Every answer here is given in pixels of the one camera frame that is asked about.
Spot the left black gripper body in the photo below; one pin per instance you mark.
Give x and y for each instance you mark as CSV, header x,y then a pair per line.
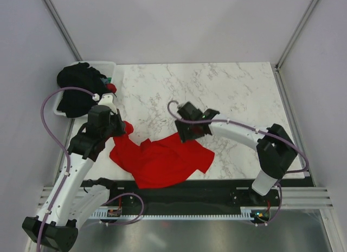
x,y
115,128

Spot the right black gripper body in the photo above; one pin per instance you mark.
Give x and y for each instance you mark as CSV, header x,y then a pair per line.
x,y
190,131

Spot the red t shirt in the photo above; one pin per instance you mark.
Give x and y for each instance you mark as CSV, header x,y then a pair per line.
x,y
161,163

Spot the white plastic basket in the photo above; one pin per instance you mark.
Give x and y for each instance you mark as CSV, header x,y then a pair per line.
x,y
89,89

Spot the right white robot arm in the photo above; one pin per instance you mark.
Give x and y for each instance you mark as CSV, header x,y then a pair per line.
x,y
275,149

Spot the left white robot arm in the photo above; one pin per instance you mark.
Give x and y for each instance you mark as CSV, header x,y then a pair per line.
x,y
59,220

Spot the black t shirt pile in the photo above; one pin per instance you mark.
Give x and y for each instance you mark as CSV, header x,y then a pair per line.
x,y
78,92

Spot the red cloth in basket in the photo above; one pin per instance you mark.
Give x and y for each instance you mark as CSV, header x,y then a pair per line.
x,y
111,87

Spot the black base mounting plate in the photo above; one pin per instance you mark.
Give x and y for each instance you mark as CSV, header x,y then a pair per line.
x,y
192,197

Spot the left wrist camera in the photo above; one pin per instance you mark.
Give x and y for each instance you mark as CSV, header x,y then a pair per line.
x,y
105,100

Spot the white slotted cable duct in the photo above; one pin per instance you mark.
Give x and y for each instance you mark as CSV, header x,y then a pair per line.
x,y
107,214

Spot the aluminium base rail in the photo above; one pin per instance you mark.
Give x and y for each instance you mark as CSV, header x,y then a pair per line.
x,y
293,197

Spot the left aluminium frame post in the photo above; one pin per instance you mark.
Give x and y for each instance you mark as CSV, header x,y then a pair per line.
x,y
62,29

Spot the aluminium frame post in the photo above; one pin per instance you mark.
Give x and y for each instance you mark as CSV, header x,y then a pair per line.
x,y
62,29
296,34

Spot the right aluminium frame post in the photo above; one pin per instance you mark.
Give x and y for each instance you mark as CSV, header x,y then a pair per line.
x,y
296,34

